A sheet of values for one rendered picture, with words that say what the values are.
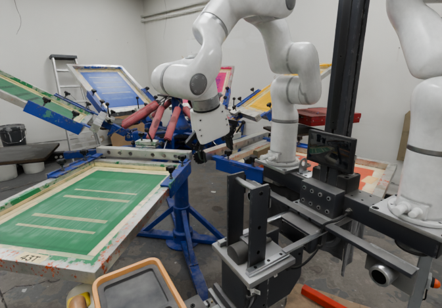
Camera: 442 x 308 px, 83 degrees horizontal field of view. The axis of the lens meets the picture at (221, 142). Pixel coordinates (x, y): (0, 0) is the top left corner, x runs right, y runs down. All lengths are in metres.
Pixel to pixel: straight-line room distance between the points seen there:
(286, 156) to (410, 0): 0.54
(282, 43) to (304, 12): 2.83
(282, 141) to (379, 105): 2.51
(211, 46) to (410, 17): 0.47
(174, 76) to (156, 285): 0.46
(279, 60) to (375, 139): 2.67
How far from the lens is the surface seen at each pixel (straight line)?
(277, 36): 0.83
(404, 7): 0.79
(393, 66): 3.32
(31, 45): 5.00
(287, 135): 0.91
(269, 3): 0.69
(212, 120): 0.68
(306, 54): 0.81
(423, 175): 0.69
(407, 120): 3.28
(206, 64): 0.55
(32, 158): 1.95
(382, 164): 1.63
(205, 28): 0.62
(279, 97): 0.90
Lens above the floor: 1.45
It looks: 15 degrees down
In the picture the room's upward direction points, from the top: straight up
